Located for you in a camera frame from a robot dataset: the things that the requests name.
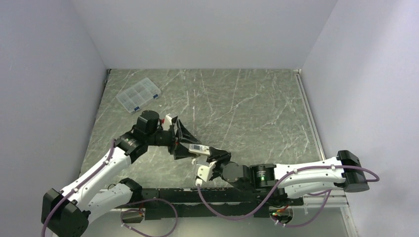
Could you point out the clear plastic organizer box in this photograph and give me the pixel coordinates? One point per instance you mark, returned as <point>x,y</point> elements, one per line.
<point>136,97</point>

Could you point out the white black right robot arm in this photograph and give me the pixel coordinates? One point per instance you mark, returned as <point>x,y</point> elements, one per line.
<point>341,172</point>

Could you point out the aluminium frame rail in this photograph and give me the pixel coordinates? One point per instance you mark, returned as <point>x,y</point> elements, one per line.
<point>337,199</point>

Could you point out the white remote control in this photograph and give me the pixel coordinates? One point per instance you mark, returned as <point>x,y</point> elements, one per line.
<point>199,149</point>

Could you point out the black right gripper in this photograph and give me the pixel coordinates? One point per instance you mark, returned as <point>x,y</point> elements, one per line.
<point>218,154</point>

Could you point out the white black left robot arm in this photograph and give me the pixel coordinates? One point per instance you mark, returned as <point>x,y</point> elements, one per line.
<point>68,212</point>

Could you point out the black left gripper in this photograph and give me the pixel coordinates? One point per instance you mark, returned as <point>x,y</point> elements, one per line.
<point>179,151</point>

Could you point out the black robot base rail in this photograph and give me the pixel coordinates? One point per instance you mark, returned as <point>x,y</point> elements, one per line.
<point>226,201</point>

